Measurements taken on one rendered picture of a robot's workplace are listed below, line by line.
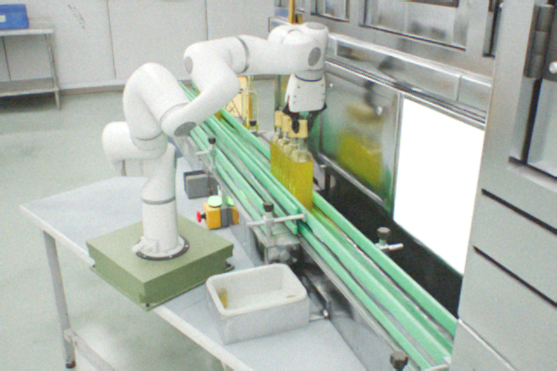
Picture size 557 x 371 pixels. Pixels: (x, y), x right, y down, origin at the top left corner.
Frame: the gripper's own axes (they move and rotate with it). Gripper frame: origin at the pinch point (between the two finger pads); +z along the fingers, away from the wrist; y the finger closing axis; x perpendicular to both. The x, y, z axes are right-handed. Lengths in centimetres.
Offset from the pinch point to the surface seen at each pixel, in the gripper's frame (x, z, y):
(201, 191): -42, 51, 19
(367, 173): 18.3, 6.1, -12.7
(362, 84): 7.9, -15.5, -12.0
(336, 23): -17.3, -21.9, -14.9
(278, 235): 15.7, 25.8, 10.1
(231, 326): 42, 27, 31
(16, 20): -499, 153, 107
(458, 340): 94, -29, 22
